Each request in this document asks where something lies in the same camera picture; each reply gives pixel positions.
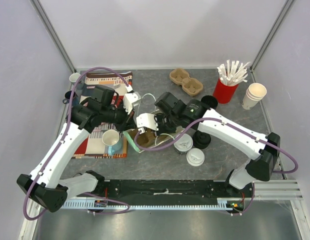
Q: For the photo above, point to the green patterned paper bag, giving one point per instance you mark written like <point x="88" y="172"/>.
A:
<point x="160" y="137"/>

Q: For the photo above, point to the white plastic cup lid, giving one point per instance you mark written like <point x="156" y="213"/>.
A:
<point x="184" y="142"/>

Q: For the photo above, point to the aluminium frame post left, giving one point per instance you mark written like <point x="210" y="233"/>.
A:
<point x="38" y="7"/>

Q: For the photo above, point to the grey ceramic mug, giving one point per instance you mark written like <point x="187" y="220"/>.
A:
<point x="74" y="77"/>

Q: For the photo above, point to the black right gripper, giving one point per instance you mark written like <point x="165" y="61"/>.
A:
<point x="159" y="124"/>

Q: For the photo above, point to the white lid stack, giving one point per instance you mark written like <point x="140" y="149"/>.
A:
<point x="195" y="157"/>

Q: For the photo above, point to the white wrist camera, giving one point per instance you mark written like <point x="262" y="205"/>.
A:
<point x="146" y="121"/>
<point x="131" y="99"/>

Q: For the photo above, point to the red ribbed paper cup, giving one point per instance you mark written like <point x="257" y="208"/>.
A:
<point x="223" y="93"/>

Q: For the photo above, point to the brown pulp carrier stack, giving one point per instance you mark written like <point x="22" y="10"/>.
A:
<point x="189" y="85"/>

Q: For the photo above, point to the colourful patterned placemat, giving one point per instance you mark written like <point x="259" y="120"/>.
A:
<point x="93" y="146"/>

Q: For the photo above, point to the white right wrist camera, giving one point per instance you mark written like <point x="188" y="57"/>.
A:
<point x="146" y="121"/>

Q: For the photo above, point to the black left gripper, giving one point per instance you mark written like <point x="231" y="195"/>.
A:
<point x="128" y="123"/>

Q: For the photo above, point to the brown pulp cup carrier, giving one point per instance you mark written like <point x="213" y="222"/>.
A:
<point x="146" y="139"/>

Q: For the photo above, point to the white slotted cable duct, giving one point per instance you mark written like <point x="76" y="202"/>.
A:
<point x="90" y="203"/>

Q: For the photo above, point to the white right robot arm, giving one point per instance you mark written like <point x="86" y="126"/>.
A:
<point x="260" y="149"/>

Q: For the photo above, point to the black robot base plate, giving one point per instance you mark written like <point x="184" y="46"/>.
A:
<point x="133" y="191"/>

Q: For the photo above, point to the black paper cup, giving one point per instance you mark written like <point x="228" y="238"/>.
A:
<point x="182" y="151"/>
<point x="210" y="101"/>

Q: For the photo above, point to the white wrapped straws bundle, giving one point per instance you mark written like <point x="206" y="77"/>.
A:
<point x="233" y="73"/>

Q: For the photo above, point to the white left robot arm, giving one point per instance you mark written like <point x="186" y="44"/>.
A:
<point x="44" y="184"/>

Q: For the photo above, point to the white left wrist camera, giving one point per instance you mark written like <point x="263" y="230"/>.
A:
<point x="131" y="99"/>

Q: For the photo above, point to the white paper cup stack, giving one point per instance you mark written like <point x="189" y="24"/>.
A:
<point x="254" y="93"/>

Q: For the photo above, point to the light blue ceramic mug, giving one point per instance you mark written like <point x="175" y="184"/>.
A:
<point x="112" y="140"/>

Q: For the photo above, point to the black plastic lid stack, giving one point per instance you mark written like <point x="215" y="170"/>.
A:
<point x="201" y="140"/>

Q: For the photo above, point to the aluminium frame post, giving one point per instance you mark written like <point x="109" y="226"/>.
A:
<point x="288" y="4"/>
<point x="38" y="7"/>

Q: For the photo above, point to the aluminium frame post right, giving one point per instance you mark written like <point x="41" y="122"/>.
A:
<point x="288" y="4"/>

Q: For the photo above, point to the dark blue ceramic mug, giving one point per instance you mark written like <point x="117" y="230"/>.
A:
<point x="67" y="98"/>

